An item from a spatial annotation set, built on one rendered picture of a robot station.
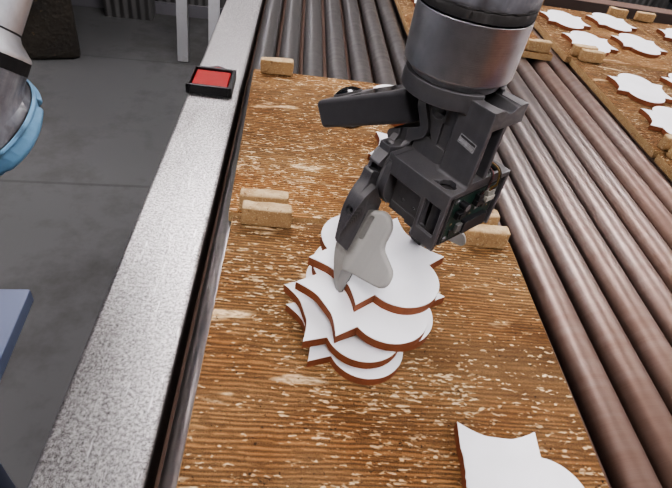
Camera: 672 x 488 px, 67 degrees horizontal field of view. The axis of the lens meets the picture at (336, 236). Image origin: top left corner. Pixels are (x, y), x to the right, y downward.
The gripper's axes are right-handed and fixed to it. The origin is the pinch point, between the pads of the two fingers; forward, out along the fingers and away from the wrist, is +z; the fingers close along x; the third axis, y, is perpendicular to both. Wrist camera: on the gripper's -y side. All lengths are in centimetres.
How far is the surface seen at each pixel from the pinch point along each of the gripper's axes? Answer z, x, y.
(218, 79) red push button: 7, 12, -53
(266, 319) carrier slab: 6.5, -10.0, -3.7
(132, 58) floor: 100, 73, -264
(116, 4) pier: 92, 90, -326
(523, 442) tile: 5.4, 0.5, 19.5
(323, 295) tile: 0.8, -6.9, 0.4
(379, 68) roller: 9, 46, -48
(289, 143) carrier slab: 6.5, 10.6, -29.3
